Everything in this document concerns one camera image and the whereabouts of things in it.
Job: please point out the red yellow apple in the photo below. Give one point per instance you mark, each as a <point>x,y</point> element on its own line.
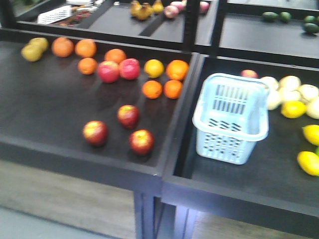
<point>128,116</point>
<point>141,141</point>
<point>95,133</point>

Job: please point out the light blue plastic basket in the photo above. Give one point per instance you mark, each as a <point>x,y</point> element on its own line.
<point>230,117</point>

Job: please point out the orange behind pink apples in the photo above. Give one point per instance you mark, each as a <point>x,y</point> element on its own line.
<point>116,55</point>

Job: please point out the red apple behind basket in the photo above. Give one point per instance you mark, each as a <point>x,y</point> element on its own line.
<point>249,73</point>

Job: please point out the small orange front left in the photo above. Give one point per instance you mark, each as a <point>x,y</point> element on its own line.
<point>152,89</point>

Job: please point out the small orange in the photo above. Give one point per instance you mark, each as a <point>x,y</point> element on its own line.
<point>87,66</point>
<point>152,89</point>
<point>172,89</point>

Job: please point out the small orange front right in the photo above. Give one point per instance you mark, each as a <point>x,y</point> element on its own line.
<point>172,89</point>

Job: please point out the yellow orange citrus fruit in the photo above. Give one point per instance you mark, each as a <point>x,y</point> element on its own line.
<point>153,68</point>

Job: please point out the large orange with navel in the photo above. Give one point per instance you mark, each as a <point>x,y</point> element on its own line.
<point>177,70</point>

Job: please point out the black wooden fruit display stand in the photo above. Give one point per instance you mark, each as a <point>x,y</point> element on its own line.
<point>44,106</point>

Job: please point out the pink red apple right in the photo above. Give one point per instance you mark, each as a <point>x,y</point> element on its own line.
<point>129,69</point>

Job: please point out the pink red apple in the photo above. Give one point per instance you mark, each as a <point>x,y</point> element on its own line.
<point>108,71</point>
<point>129,69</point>

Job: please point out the pink red apple left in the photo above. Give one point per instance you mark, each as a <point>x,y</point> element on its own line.
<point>108,71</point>

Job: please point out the yellow lemon near pears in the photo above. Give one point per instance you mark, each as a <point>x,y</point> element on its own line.
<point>293,109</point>

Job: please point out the yellow lemon middle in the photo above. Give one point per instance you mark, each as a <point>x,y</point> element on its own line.
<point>311,133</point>

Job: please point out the yellow lemon front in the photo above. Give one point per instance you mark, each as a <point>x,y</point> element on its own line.
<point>309,162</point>

